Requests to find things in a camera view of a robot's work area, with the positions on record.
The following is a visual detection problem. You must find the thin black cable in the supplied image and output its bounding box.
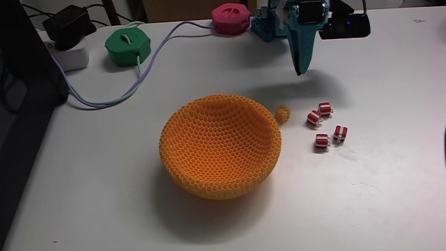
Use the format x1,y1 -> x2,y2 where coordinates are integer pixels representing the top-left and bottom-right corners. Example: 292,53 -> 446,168
83,3 -> 113,27
20,2 -> 55,19

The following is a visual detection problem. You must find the black monitor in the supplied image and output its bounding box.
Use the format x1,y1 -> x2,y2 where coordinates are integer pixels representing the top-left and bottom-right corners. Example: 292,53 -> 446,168
0,0 -> 70,114

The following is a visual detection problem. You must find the white power strip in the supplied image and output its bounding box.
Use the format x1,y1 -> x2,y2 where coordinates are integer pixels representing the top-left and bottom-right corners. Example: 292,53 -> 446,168
36,29 -> 90,73

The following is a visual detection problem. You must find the pale green cable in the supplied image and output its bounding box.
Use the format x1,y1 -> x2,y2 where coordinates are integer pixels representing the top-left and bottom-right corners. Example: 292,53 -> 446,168
71,20 -> 146,107

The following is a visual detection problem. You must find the small yellow honeycomb cube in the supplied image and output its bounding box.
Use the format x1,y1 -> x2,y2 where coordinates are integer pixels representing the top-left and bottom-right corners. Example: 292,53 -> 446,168
275,105 -> 291,124

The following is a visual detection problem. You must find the red white striped cube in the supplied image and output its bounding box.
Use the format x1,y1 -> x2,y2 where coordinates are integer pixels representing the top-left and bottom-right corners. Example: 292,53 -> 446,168
314,132 -> 331,150
317,101 -> 335,118
332,125 -> 348,143
305,109 -> 324,128

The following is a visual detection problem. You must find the black camera box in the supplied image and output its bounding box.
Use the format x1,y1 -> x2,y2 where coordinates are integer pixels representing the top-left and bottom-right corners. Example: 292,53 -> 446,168
318,10 -> 371,40

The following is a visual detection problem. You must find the dark red rod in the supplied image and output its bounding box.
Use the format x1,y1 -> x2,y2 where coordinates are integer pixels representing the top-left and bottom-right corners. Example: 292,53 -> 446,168
100,0 -> 121,26

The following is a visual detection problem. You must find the black power adapter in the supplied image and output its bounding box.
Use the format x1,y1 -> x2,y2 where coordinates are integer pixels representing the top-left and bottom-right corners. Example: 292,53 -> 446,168
42,4 -> 98,52

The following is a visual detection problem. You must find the purple cable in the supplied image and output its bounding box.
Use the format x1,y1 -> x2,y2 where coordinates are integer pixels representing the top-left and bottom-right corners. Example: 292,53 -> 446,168
52,20 -> 215,109

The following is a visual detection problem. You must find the green hexagonal box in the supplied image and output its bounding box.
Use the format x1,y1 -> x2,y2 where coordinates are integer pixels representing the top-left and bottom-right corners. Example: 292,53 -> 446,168
105,26 -> 152,68

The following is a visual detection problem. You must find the yellow honeycomb basket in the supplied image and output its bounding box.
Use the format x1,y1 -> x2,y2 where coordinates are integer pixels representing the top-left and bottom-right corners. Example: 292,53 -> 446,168
159,93 -> 282,201

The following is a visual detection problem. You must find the pink hexagonal box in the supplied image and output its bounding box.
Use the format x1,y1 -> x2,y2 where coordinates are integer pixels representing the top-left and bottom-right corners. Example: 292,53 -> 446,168
211,2 -> 252,36

